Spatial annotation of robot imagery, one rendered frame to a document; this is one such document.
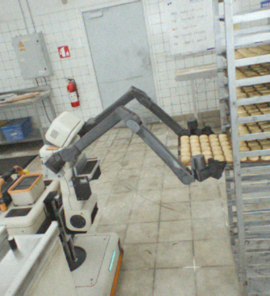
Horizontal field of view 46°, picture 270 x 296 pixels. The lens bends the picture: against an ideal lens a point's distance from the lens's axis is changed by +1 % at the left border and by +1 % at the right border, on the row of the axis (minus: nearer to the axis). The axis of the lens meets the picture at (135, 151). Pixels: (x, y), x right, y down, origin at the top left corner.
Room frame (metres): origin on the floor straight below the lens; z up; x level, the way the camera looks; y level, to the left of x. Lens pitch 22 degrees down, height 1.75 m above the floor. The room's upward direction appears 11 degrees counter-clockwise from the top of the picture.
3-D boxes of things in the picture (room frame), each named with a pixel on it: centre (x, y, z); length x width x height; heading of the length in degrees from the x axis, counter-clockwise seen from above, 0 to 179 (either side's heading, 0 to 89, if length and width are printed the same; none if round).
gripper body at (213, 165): (1.40, -0.35, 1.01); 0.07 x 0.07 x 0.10; 34
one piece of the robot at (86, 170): (1.80, 0.34, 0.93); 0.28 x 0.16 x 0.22; 169
